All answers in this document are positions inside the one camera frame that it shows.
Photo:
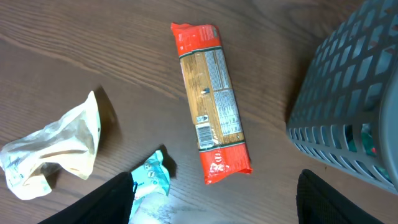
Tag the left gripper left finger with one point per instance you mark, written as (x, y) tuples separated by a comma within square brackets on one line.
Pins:
[(110, 203)]

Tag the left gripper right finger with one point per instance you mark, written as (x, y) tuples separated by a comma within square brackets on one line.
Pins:
[(318, 202)]

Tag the light teal snack packet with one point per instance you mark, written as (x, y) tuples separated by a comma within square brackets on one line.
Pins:
[(151, 177)]

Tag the crumpled beige paper bag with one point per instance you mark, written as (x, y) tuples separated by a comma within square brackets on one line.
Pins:
[(71, 142)]

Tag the grey plastic basket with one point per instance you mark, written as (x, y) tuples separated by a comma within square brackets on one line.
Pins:
[(352, 80)]

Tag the red spaghetti packet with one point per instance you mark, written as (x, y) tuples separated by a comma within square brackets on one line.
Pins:
[(215, 115)]

